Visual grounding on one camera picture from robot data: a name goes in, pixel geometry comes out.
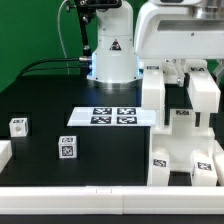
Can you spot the small white tagged cube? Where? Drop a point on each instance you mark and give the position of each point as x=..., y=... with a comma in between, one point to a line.
x=67, y=147

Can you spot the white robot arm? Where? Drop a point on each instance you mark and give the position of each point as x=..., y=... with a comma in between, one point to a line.
x=115, y=62

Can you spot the white chair seat block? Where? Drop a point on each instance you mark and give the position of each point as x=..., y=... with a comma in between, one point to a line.
x=181, y=143

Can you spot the white left border block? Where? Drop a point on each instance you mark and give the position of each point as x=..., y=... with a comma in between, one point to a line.
x=5, y=153

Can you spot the white flat chair panel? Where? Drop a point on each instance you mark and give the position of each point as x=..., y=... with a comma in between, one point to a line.
x=111, y=116

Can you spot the white front border rail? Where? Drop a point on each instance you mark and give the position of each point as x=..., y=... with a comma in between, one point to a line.
x=111, y=200

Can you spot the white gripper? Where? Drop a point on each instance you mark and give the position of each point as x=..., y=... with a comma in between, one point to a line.
x=181, y=29

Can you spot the black camera stand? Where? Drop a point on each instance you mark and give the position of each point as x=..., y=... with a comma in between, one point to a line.
x=86, y=10

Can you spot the small white cube with hole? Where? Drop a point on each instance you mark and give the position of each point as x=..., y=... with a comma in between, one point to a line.
x=18, y=127

